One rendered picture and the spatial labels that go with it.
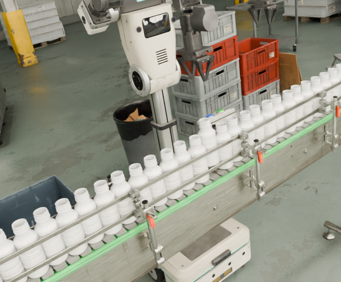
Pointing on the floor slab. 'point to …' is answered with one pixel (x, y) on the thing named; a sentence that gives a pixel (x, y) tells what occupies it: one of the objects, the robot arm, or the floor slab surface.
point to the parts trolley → (271, 26)
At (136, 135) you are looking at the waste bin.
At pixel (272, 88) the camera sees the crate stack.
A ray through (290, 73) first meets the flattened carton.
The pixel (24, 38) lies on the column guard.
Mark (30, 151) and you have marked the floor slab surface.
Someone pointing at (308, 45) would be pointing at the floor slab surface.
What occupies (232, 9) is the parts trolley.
